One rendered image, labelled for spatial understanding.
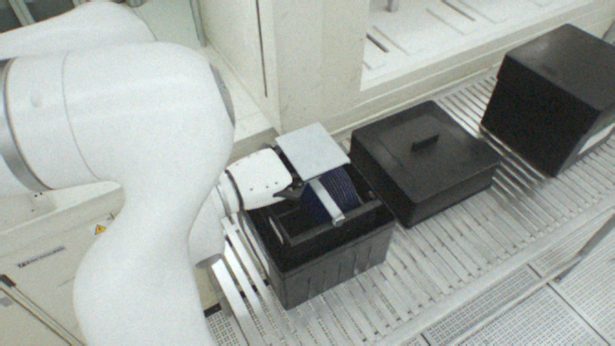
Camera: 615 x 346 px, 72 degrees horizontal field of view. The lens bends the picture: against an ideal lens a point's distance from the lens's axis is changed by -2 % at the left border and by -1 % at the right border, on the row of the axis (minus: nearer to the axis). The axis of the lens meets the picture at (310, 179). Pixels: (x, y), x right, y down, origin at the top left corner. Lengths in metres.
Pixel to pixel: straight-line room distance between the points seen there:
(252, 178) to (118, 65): 0.49
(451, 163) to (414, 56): 0.46
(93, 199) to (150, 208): 0.82
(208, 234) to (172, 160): 0.37
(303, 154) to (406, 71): 0.67
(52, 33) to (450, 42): 1.32
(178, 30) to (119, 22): 1.18
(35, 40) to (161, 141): 0.16
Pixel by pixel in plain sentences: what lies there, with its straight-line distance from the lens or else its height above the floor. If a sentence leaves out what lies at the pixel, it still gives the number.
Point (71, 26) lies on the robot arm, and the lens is 0.44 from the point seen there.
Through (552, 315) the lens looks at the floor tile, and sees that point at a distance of 2.06.
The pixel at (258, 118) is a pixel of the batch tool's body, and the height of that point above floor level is 0.87.
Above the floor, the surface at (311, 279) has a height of 0.86.
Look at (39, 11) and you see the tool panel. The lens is 1.86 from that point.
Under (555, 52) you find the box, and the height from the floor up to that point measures 1.01.
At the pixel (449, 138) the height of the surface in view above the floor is 0.86.
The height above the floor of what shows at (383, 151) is 0.86.
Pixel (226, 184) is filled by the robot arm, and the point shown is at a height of 1.10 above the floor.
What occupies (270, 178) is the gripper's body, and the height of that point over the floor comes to 1.08.
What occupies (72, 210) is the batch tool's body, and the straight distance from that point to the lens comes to 1.16.
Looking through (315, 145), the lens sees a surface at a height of 1.08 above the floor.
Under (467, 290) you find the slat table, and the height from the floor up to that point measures 0.76.
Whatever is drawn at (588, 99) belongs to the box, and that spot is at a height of 1.01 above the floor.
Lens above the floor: 1.68
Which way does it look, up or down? 50 degrees down
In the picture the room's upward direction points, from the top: straight up
